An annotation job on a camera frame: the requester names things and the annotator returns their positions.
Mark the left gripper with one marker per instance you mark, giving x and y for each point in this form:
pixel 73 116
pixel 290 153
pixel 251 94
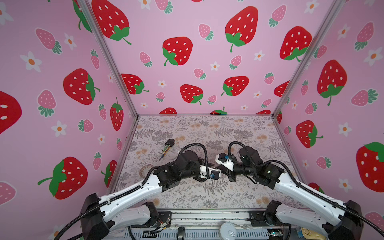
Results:
pixel 199 179

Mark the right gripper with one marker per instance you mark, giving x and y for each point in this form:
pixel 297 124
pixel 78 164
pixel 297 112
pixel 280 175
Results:
pixel 228 172

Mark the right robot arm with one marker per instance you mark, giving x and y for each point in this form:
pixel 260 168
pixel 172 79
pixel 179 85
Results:
pixel 327 216

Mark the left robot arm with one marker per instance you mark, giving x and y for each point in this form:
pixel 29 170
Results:
pixel 98 214

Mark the gold computer mouse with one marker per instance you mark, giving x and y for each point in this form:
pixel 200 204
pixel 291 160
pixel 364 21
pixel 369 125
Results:
pixel 307 234

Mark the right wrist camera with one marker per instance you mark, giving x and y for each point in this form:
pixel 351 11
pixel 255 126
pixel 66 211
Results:
pixel 224 162

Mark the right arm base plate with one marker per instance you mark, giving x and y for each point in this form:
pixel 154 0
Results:
pixel 262 219

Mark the aluminium front rail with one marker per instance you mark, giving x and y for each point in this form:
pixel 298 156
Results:
pixel 193 225

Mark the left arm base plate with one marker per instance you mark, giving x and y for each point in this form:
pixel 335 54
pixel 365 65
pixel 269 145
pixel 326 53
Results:
pixel 164 217

